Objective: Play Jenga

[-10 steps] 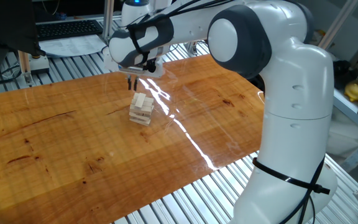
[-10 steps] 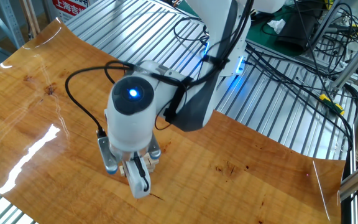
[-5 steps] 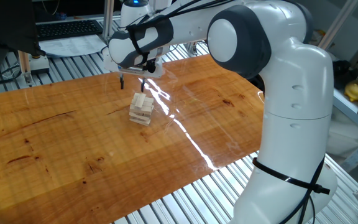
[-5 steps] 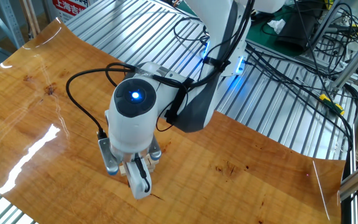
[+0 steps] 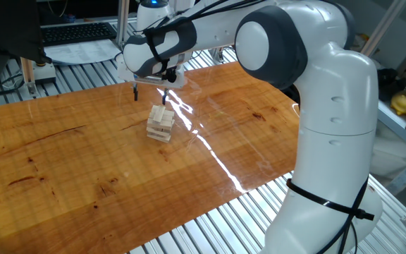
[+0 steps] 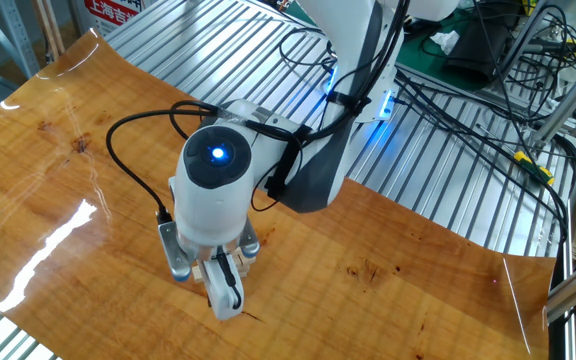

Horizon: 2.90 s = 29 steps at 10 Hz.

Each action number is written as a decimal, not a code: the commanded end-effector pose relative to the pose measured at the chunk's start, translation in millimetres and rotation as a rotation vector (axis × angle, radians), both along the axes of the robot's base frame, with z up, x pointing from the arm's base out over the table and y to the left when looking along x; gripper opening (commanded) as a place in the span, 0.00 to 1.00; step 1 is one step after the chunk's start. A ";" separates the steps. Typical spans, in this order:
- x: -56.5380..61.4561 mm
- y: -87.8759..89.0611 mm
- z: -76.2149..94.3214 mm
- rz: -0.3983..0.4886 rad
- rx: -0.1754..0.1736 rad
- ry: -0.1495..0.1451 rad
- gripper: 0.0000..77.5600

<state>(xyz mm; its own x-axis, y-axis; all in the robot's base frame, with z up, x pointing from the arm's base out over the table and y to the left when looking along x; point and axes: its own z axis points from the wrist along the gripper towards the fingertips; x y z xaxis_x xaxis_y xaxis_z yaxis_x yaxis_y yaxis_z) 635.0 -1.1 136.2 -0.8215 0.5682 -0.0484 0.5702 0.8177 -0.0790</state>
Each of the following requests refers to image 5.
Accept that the black forearm cable strap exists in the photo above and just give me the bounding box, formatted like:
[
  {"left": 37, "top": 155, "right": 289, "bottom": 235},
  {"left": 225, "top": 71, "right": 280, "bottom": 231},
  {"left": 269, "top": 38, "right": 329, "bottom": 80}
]
[{"left": 142, "top": 26, "right": 172, "bottom": 77}]

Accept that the upright aluminium post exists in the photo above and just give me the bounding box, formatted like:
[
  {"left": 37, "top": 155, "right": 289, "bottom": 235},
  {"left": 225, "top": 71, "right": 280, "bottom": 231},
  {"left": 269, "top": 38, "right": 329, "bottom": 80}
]
[{"left": 116, "top": 0, "right": 131, "bottom": 53}]

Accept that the black cable tie band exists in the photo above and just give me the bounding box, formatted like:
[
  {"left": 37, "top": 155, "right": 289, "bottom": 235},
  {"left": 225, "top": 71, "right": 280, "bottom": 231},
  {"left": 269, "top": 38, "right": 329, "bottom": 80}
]
[{"left": 286, "top": 178, "right": 376, "bottom": 222}]

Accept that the slanted silver frame post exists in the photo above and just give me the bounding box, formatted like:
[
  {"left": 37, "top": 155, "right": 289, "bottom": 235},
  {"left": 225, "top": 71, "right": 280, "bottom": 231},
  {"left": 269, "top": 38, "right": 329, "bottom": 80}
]
[{"left": 359, "top": 0, "right": 406, "bottom": 58}]

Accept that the white plastic bag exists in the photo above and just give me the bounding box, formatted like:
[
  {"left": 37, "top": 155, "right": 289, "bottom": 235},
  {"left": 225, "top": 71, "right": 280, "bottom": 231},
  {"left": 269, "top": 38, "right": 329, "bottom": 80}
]
[{"left": 369, "top": 123, "right": 406, "bottom": 186}]

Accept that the horizontal aluminium rail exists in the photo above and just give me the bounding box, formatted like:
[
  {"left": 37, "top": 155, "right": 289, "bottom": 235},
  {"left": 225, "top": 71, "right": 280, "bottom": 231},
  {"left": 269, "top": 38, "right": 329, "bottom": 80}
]
[{"left": 39, "top": 14, "right": 139, "bottom": 29}]

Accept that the white button box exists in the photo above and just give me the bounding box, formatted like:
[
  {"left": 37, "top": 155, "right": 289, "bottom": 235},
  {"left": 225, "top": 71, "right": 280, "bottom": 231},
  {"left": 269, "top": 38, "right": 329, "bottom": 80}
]
[{"left": 32, "top": 60, "right": 57, "bottom": 85}]

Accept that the black object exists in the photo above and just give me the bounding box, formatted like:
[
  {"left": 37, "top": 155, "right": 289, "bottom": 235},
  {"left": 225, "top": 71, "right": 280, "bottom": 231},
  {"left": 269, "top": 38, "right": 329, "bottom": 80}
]
[{"left": 374, "top": 68, "right": 400, "bottom": 102}]

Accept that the yellow toy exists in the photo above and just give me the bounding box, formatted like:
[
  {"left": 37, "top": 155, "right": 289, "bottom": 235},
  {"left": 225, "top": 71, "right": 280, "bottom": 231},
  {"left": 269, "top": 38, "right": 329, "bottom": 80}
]
[{"left": 390, "top": 90, "right": 406, "bottom": 116}]

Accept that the grey metal shelf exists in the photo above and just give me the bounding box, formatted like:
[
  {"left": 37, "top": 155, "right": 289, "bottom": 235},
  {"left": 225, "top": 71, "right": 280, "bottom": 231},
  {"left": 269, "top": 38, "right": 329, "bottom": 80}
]
[{"left": 368, "top": 98, "right": 406, "bottom": 195}]

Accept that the wooden post with bracket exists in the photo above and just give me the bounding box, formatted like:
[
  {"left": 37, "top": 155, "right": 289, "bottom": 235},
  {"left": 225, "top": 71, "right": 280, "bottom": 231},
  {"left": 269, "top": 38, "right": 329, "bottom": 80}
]
[{"left": 19, "top": 56, "right": 37, "bottom": 99}]

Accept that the glossy wood pattern mat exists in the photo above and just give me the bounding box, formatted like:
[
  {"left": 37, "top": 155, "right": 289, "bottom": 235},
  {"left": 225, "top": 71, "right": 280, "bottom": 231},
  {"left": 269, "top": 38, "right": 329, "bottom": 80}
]
[{"left": 0, "top": 61, "right": 301, "bottom": 254}]

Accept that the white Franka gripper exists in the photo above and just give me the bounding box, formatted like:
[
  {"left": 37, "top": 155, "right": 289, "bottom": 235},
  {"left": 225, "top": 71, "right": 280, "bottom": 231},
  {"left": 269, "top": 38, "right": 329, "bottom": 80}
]
[{"left": 116, "top": 52, "right": 187, "bottom": 106}]

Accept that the black keyboard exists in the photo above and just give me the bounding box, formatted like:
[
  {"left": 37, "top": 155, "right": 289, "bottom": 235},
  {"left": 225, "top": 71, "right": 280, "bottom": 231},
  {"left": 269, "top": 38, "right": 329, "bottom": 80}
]
[{"left": 40, "top": 21, "right": 118, "bottom": 48}]

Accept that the white paper stack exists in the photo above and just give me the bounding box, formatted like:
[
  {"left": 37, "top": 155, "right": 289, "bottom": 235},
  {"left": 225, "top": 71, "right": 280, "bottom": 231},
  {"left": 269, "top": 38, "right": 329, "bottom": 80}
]
[{"left": 43, "top": 38, "right": 125, "bottom": 66}]

